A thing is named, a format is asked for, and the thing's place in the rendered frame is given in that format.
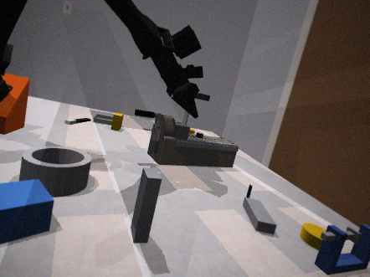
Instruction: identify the yellow round disc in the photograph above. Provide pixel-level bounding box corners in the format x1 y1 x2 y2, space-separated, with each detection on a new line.
301 223 326 250

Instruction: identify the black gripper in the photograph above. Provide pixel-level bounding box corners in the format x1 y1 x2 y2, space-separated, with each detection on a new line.
159 62 200 119

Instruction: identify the blue rectangular block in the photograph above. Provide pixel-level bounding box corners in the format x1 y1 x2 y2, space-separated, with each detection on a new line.
0 179 54 244

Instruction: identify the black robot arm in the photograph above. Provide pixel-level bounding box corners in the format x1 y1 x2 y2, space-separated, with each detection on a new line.
0 0 203 102

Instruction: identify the grey hollow cylinder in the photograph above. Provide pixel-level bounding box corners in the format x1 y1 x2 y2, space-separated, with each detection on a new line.
19 146 92 197

